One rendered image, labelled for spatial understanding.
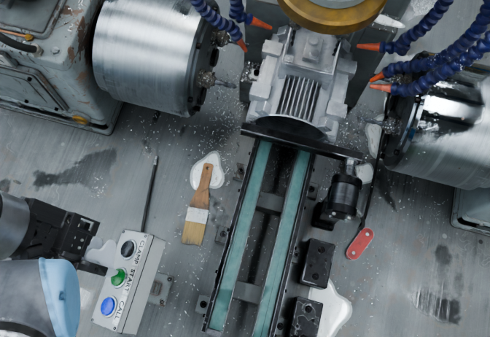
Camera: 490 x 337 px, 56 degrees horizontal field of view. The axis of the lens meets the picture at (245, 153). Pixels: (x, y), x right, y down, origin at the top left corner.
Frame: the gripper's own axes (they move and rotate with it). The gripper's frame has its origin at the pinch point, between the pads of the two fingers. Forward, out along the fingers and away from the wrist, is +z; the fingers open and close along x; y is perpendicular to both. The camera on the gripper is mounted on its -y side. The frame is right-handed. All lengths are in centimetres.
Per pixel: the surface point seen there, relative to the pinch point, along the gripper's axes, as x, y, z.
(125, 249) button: -0.1, 4.8, 1.5
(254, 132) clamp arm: -11.4, 34.0, 13.7
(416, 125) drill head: -41, 39, 20
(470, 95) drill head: -49, 46, 22
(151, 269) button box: -3.6, 2.8, 5.6
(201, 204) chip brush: 8.1, 21.2, 27.6
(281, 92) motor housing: -18.1, 40.5, 9.3
